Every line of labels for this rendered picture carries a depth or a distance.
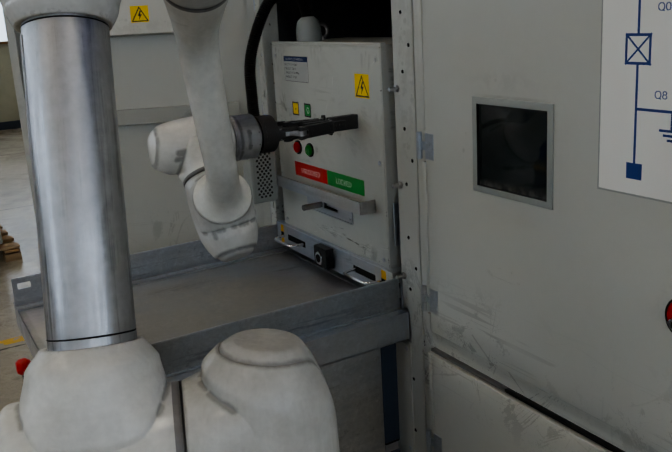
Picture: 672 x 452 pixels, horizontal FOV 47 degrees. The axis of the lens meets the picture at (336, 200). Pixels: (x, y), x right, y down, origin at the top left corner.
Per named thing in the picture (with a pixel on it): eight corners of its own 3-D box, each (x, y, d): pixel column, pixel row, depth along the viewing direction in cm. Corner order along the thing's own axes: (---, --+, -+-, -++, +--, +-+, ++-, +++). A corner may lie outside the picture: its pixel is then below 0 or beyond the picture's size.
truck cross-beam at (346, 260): (393, 300, 161) (392, 273, 159) (278, 242, 206) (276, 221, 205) (412, 294, 163) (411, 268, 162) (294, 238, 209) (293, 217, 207)
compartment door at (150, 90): (48, 258, 213) (5, -19, 195) (276, 238, 219) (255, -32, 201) (42, 266, 206) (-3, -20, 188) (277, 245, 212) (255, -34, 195)
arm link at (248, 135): (239, 165, 146) (267, 160, 149) (235, 118, 144) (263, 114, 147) (221, 159, 154) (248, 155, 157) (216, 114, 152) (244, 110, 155)
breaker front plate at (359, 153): (385, 276, 162) (375, 46, 151) (282, 228, 203) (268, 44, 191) (390, 275, 163) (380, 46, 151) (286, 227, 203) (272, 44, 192)
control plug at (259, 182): (253, 205, 191) (247, 135, 187) (245, 201, 195) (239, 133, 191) (281, 199, 195) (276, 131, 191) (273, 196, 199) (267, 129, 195)
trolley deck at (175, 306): (77, 444, 127) (71, 411, 125) (17, 325, 179) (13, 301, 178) (409, 338, 160) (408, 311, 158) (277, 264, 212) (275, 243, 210)
